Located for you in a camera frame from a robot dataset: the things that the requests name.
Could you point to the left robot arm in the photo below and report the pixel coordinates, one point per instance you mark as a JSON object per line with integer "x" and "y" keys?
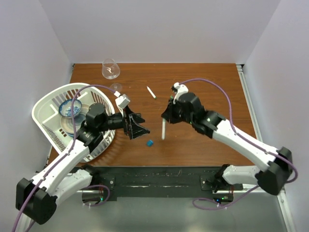
{"x": 37, "y": 198}

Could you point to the blue patterned bowl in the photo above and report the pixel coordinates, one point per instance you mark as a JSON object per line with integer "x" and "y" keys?
{"x": 70, "y": 108}

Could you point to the blue highlighter cap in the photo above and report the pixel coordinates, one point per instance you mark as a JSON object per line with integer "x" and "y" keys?
{"x": 149, "y": 143}

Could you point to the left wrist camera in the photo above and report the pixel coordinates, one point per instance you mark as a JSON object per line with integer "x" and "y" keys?
{"x": 122, "y": 100}

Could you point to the white pen light green end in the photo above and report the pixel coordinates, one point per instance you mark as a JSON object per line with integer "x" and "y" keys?
{"x": 163, "y": 129}

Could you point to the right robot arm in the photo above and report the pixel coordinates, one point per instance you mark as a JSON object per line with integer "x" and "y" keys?
{"x": 271, "y": 167}

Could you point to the clear wine glass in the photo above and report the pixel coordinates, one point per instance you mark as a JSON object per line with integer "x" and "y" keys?
{"x": 110, "y": 71}

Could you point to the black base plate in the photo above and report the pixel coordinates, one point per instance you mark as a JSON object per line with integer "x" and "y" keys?
{"x": 159, "y": 182}

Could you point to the white plastic basket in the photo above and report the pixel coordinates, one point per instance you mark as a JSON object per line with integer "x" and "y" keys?
{"x": 52, "y": 112}

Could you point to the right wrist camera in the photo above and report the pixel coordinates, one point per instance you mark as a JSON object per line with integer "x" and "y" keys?
{"x": 178, "y": 90}

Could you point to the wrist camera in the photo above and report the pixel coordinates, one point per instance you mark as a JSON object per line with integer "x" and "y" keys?
{"x": 178, "y": 90}
{"x": 122, "y": 100}

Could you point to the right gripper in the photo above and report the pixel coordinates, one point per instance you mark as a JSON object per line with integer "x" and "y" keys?
{"x": 168, "y": 114}

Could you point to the stacked plates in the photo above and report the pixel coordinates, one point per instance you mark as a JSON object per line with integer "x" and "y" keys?
{"x": 67, "y": 123}

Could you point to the aluminium frame rail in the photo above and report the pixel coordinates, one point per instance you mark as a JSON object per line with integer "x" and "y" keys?
{"x": 282, "y": 199}

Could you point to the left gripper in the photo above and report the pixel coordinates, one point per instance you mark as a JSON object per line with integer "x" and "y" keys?
{"x": 133, "y": 130}

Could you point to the white pen dark green end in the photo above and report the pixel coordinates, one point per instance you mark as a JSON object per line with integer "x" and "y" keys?
{"x": 150, "y": 91}

